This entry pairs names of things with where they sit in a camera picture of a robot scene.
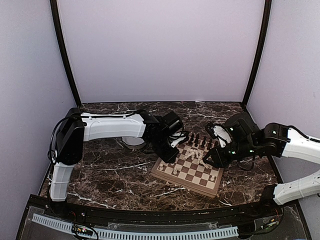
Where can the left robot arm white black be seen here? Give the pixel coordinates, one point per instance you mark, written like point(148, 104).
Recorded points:
point(138, 128)

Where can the black left frame post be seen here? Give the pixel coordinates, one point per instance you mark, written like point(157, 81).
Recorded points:
point(63, 51)

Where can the black frame post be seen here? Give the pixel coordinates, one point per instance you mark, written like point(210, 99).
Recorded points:
point(63, 51)
point(259, 52)

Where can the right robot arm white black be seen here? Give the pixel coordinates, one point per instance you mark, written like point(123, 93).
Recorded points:
point(287, 141)

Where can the black right frame post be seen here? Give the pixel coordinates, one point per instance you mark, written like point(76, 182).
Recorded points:
point(259, 52)

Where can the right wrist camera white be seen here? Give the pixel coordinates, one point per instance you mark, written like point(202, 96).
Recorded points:
point(222, 134)

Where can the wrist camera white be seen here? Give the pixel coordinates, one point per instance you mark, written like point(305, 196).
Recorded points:
point(222, 134)
point(178, 138)

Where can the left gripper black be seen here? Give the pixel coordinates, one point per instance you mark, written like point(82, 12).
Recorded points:
point(170, 157)

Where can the black front rail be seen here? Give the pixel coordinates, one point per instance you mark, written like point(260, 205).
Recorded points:
point(244, 214)

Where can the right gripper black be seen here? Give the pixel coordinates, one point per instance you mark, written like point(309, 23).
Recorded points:
point(220, 160)

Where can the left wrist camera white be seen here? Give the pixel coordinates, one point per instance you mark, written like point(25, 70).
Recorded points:
point(178, 138)

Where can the wooden chessboard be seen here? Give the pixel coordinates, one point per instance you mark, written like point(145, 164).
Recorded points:
point(192, 174)

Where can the white scalloped bowl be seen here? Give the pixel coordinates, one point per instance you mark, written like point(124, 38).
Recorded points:
point(133, 143)

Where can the white slotted cable duct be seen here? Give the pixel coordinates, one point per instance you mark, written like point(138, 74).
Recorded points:
point(118, 231)

